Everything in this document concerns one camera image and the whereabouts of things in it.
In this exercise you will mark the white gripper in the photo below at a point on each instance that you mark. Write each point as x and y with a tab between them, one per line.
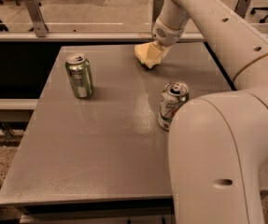
167	34

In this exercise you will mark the green soda can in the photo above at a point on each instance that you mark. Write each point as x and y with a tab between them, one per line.
80	75

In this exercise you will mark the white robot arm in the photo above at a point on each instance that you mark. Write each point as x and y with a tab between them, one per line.
218	142

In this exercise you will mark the right metal barrier bracket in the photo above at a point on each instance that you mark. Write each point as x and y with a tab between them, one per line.
242	7

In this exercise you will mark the metal barrier rail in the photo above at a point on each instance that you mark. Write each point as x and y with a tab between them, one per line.
76	37

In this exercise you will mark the middle metal barrier bracket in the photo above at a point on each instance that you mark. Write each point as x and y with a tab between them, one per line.
156	9

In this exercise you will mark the white 7up soda can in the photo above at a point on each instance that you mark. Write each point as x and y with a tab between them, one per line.
175	95

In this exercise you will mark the metal barrier bracket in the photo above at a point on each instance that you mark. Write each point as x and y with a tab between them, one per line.
156	9
242	7
39	25

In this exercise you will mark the left metal barrier bracket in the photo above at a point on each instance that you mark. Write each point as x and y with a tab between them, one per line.
39	25

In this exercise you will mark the yellow sponge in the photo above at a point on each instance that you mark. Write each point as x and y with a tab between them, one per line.
148	54

